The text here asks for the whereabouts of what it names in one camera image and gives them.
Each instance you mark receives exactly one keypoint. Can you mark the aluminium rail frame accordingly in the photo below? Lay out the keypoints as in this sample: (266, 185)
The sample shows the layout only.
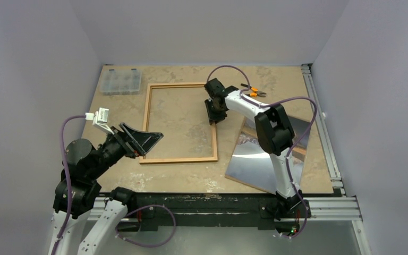
(339, 207)

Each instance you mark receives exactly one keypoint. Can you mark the wooden picture frame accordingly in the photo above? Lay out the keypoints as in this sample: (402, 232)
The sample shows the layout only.
(176, 110)

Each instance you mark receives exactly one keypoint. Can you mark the orange black pliers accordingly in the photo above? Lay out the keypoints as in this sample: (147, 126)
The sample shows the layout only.
(253, 92)

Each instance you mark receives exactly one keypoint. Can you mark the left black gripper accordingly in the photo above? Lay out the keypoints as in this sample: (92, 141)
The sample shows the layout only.
(134, 142)

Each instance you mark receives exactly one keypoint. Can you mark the landscape photo print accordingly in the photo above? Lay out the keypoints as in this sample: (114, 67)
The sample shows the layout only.
(251, 166)

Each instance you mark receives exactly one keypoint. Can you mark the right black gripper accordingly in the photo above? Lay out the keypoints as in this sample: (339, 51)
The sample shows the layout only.
(214, 107)

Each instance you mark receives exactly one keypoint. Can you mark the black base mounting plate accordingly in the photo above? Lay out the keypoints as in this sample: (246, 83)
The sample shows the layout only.
(263, 211)

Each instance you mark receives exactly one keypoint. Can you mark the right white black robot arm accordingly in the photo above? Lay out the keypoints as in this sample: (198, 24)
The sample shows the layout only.
(275, 137)

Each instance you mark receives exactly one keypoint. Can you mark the clear plastic organizer box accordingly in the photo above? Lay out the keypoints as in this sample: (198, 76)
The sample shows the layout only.
(120, 82)

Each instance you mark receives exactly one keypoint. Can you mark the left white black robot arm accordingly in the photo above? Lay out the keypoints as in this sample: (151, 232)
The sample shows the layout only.
(76, 192)

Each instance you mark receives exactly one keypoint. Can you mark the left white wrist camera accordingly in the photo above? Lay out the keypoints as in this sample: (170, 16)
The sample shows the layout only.
(100, 119)

